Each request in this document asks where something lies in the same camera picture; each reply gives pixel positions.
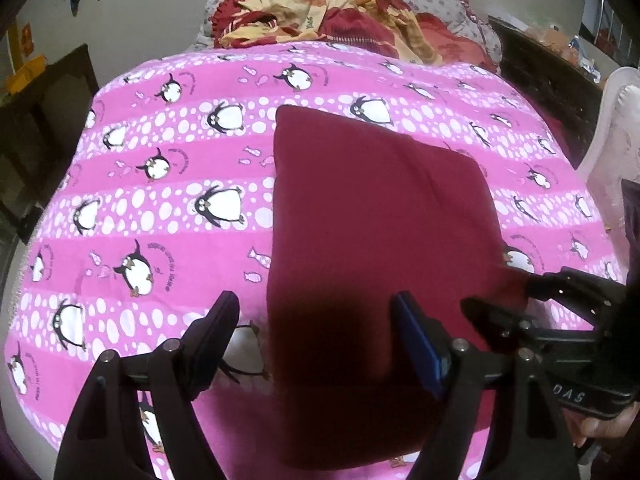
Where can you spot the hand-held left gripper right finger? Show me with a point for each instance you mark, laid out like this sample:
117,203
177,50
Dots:
417,340

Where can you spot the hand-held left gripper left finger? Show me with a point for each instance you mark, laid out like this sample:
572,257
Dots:
212,340

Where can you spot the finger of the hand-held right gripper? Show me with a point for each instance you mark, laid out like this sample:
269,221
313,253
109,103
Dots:
505,320
565,287

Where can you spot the maroon t-shirt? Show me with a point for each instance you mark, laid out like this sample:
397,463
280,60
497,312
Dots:
375,240

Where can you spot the person's right hand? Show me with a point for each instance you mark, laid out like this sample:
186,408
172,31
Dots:
600,427

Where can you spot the white plastic chair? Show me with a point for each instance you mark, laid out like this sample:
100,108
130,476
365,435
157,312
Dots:
612,160

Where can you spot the pink penguin bed sheet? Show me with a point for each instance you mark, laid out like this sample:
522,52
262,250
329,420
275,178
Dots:
150,200

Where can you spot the dark wooden headboard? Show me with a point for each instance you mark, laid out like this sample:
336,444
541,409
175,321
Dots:
545,90

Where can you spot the dark wooden cabinet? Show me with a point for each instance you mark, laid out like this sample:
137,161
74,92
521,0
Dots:
50,125

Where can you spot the yellow basket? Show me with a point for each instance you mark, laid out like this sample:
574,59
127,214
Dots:
25,75

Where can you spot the red yellow blanket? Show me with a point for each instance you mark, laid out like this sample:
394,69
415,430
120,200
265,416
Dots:
350,15

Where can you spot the red wall sticker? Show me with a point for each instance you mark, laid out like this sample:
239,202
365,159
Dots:
26,40

